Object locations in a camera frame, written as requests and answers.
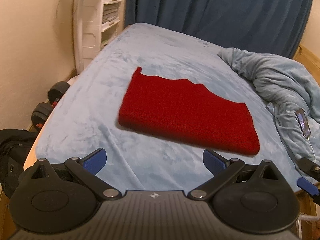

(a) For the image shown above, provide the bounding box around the white standing fan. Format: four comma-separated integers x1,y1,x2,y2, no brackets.
73,0,103,74

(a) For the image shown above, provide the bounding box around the white shelf unit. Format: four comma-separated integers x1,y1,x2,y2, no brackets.
100,0,123,49

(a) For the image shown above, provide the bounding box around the black dumbbell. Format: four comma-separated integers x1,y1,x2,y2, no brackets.
31,81,71,132

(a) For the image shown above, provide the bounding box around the black smartphone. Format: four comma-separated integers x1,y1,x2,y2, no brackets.
296,108,311,139

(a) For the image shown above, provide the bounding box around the dark blue curtain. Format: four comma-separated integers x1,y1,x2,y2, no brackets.
125,0,313,58

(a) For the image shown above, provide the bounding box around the light blue bed sheet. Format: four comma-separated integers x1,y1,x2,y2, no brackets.
34,23,299,192

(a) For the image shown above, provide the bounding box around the black backpack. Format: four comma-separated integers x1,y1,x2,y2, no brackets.
0,129,38,198

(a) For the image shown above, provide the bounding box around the wooden bed frame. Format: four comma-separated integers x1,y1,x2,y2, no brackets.
293,44,319,72

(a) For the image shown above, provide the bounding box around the white charging cable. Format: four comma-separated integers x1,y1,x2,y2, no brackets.
307,136,318,163

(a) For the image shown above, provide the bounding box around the grey-blue crumpled blanket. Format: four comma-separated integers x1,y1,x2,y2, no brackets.
218,48,319,164

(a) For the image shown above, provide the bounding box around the red knit sweater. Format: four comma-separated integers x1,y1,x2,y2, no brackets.
118,67,260,156

